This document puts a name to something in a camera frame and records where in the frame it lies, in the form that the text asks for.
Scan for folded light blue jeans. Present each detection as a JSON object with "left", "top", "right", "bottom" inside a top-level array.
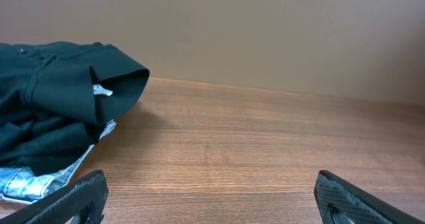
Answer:
[{"left": 0, "top": 119, "right": 117, "bottom": 205}]

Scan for folded black polo shirt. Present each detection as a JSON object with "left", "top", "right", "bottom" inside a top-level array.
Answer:
[{"left": 1, "top": 42, "right": 149, "bottom": 175}]

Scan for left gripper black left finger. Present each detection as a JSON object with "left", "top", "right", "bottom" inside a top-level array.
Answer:
[{"left": 1, "top": 169, "right": 108, "bottom": 224}]

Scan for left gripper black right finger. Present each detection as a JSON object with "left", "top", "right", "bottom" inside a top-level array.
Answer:
[{"left": 314, "top": 170, "right": 424, "bottom": 224}]

